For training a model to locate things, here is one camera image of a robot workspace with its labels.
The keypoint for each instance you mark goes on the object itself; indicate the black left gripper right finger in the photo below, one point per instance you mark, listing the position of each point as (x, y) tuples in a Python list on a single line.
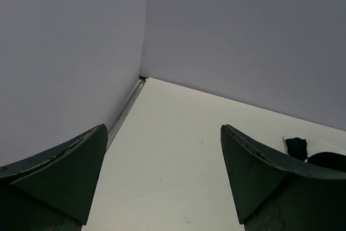
[(284, 191)]

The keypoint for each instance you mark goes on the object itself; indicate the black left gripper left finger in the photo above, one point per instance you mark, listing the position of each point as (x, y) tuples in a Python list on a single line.
[(54, 189)]

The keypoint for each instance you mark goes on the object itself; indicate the black white checkered pillowcase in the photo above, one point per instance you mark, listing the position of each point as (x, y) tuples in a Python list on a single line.
[(311, 152)]

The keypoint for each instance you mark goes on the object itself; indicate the aluminium table edge rail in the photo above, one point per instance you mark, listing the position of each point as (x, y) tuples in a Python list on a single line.
[(122, 116)]

